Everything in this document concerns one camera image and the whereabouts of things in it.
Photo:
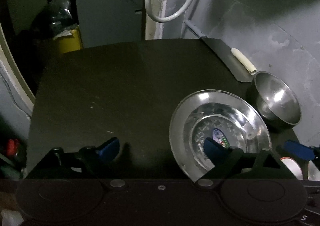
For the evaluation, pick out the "red object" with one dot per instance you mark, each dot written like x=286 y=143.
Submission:
x=12 y=147

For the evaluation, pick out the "stainless steel bowl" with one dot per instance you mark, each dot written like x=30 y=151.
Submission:
x=276 y=101

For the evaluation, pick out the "black plastic bag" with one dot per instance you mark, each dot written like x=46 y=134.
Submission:
x=60 y=12

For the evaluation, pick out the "yellow bin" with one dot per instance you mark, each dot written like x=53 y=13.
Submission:
x=71 y=42

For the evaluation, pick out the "cream cylindrical piece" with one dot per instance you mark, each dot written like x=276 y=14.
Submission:
x=243 y=60

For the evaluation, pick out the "dark grey cabinet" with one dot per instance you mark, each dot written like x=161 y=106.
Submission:
x=107 y=13

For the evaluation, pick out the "stainless steel plate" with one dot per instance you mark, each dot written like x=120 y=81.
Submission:
x=190 y=126

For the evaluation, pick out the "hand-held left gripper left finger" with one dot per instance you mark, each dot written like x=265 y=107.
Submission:
x=108 y=149

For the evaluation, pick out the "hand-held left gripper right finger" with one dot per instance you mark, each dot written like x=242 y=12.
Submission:
x=212 y=149

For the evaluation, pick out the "white red-rimmed bowl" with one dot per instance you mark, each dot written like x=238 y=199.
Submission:
x=291 y=167

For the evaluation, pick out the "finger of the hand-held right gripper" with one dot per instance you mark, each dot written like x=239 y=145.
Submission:
x=298 y=149

